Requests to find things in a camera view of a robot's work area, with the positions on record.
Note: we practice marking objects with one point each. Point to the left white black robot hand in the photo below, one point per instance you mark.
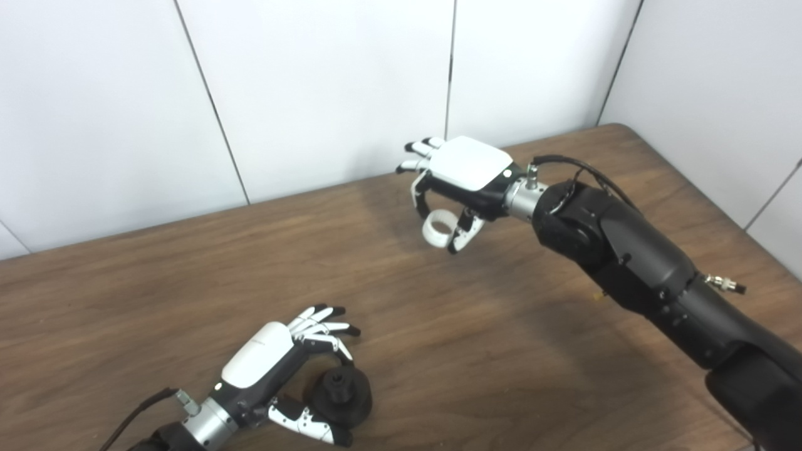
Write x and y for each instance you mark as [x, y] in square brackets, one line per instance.
[257, 363]

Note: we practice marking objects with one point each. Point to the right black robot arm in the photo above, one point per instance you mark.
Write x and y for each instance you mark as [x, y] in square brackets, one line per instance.
[639, 263]

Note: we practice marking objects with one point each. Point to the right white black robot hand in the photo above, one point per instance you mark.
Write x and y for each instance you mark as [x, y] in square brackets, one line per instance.
[470, 166]

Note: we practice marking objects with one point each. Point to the round black part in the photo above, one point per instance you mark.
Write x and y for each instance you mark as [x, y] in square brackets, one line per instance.
[341, 391]

